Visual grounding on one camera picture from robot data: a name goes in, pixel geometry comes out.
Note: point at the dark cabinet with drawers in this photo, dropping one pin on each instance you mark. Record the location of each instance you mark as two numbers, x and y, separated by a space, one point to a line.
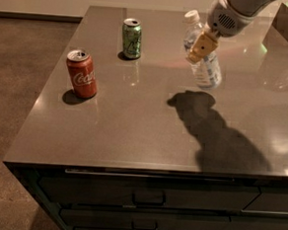
80 199

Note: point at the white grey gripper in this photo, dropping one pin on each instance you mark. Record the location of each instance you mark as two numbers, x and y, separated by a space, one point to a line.
224 21

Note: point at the blue plastic water bottle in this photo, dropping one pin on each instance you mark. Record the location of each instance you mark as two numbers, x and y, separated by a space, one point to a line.
207 70

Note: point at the red Coca-Cola can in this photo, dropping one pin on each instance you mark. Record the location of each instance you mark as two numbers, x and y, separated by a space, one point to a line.
82 75

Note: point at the green soda can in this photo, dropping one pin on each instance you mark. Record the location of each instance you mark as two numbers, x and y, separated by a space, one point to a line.
131 38

